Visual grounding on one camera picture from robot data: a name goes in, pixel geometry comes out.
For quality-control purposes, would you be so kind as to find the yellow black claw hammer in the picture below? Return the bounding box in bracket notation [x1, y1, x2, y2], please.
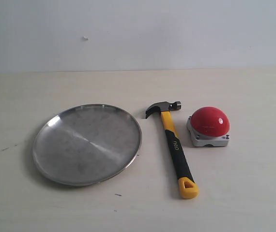
[145, 101, 199, 199]

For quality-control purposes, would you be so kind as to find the red dome push button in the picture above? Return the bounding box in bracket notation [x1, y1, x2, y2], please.
[186, 106, 230, 147]

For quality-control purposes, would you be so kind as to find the round stainless steel plate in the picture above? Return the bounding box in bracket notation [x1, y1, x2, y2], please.
[32, 104, 142, 187]

